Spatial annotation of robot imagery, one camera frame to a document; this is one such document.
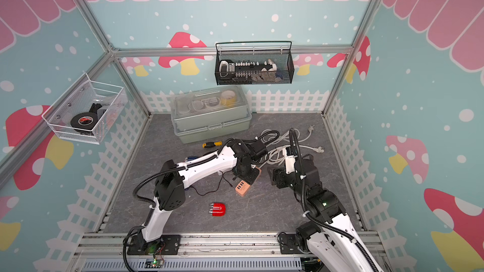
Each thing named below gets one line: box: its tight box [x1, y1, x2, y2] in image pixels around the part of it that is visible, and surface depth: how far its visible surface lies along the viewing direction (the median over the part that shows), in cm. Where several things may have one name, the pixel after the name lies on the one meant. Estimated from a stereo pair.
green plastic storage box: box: [170, 86, 253, 145], surface depth 99 cm
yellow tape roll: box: [220, 90, 237, 106], surface depth 105 cm
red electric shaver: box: [208, 202, 227, 217], surface depth 83 cm
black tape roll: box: [70, 112, 99, 131], surface depth 70 cm
